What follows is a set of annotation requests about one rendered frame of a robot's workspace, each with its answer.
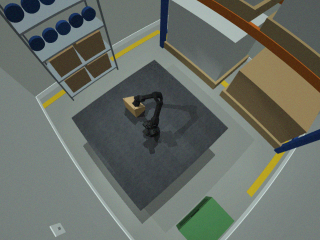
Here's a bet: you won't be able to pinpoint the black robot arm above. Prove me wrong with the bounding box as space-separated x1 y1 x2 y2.
132 91 163 137

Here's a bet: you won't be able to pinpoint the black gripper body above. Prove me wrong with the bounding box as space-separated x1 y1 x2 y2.
142 121 159 138

